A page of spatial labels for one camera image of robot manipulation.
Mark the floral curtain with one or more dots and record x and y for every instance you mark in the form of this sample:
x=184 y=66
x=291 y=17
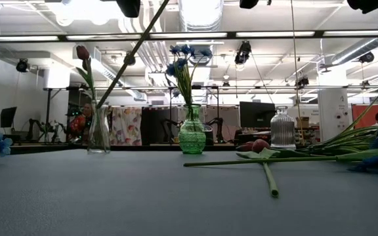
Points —
x=126 y=126

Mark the black ceiling spotlight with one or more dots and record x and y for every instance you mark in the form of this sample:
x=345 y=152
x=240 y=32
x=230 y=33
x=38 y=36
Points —
x=367 y=57
x=243 y=52
x=22 y=65
x=134 y=59

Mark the small black monitor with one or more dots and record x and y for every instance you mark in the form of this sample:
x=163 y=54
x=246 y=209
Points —
x=8 y=116

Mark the person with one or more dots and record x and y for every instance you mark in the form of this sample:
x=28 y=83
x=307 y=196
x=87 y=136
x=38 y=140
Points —
x=77 y=126

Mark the dark red artificial tulip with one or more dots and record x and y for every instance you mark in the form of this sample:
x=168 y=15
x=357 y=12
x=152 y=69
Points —
x=82 y=52
x=244 y=147

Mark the black linear ceiling light bar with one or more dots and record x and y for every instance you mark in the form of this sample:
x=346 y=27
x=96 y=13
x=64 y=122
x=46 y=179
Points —
x=110 y=35

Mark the ribbed clear glass vase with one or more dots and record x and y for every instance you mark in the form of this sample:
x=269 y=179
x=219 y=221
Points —
x=282 y=131

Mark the long green stem above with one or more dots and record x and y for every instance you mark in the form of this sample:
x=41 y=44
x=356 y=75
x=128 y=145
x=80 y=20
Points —
x=155 y=19

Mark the black background robot arm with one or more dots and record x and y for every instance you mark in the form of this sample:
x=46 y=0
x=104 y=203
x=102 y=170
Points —
x=169 y=129
x=44 y=128
x=217 y=126

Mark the bright red artificial tulip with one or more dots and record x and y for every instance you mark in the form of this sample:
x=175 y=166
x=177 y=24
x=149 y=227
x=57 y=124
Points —
x=260 y=145

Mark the orange red partition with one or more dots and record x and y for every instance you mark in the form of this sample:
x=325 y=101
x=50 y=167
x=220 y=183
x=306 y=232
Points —
x=366 y=114

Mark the large black monitor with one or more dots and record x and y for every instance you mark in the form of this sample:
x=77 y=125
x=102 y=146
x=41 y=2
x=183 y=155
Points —
x=257 y=114

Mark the slim clear glass vase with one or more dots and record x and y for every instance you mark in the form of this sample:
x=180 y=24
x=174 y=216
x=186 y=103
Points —
x=98 y=141

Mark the blue table mat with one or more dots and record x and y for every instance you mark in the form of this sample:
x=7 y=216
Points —
x=110 y=196

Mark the cardboard box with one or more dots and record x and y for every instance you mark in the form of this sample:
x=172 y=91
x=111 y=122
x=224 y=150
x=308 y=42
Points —
x=303 y=123

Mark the white column cabinet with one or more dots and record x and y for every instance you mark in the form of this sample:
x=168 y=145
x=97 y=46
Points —
x=333 y=114

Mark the silver ventilation duct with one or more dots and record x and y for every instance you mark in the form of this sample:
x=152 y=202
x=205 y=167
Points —
x=202 y=14

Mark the green glass vase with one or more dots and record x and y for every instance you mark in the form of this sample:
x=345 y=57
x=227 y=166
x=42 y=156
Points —
x=192 y=141

